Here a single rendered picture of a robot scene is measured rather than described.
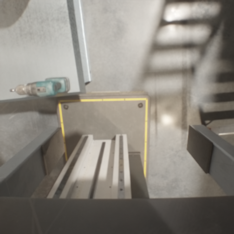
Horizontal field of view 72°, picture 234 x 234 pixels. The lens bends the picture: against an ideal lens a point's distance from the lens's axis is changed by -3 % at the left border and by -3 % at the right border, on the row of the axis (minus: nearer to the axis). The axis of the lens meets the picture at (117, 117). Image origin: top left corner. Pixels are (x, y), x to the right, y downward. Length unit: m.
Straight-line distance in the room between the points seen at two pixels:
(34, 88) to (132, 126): 0.78
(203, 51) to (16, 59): 1.41
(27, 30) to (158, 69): 1.04
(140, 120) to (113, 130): 0.22
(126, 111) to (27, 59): 0.71
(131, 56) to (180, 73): 0.46
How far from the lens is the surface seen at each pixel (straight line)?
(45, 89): 0.69
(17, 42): 1.01
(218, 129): 1.63
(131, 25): 1.56
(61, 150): 0.17
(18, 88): 0.76
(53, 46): 0.93
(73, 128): 1.32
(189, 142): 0.17
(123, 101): 1.21
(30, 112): 1.79
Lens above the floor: 1.51
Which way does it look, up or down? 74 degrees down
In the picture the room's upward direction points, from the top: 175 degrees counter-clockwise
